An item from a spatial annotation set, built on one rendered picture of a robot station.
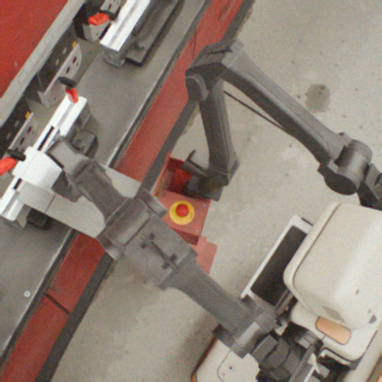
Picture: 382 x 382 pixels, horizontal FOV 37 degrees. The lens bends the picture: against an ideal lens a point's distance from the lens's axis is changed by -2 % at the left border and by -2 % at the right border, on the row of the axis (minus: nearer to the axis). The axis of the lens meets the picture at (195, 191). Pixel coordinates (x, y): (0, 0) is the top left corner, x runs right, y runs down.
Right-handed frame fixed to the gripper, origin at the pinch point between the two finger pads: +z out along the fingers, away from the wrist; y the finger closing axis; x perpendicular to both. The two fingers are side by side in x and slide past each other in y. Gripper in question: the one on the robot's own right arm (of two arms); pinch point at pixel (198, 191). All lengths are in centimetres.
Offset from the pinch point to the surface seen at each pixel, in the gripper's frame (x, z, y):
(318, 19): -130, 68, -45
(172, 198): 6.4, -5.3, 7.6
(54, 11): -5, -60, 52
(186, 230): 14.5, -7.2, 1.1
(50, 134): 5.8, -17.5, 46.1
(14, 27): 6, -69, 55
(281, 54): -103, 70, -32
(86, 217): 24.4, -23.2, 29.6
